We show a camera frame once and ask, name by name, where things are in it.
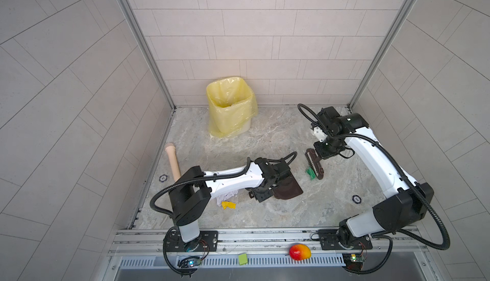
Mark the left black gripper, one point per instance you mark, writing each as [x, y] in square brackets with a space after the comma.
[268, 188]

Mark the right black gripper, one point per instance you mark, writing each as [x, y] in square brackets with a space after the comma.
[323, 154]

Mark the dark brown dustpan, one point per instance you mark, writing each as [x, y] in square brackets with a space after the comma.
[287, 188]

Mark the brown hand brush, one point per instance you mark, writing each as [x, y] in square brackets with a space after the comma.
[314, 162]

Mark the yellow bagged trash bin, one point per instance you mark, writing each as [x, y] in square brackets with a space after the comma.
[232, 105]

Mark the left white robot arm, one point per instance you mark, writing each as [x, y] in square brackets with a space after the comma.
[185, 200]

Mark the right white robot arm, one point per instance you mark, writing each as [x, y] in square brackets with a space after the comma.
[406, 201]

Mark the green paper scrap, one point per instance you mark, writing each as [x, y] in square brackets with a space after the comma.
[311, 173]

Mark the yellow paper scrap left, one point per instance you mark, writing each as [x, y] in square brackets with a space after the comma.
[226, 204]

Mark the white paper scrap left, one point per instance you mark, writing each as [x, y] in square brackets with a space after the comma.
[225, 197]

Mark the red yellow toy mango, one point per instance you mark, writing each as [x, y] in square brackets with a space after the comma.
[299, 252]

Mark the green foam cube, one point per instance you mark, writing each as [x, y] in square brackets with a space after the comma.
[243, 259]

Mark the beige wooden pestle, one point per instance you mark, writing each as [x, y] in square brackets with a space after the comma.
[170, 149]

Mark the right circuit board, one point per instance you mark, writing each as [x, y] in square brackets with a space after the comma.
[353, 262]

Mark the circuit board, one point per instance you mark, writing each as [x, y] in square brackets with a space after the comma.
[189, 262]
[353, 262]

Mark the left circuit board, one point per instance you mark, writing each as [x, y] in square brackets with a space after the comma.
[189, 262]

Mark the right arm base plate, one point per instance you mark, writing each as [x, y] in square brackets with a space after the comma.
[327, 239]

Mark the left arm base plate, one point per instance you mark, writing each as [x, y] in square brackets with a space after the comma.
[205, 242]

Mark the aluminium rail frame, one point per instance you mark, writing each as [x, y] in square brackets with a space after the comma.
[141, 255]

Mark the vertical aluminium corner post right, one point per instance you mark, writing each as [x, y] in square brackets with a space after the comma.
[394, 29]

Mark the vertical aluminium corner post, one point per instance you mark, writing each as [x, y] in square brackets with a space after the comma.
[144, 47]
[394, 29]

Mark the vertical aluminium corner post left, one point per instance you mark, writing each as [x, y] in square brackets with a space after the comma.
[144, 47]

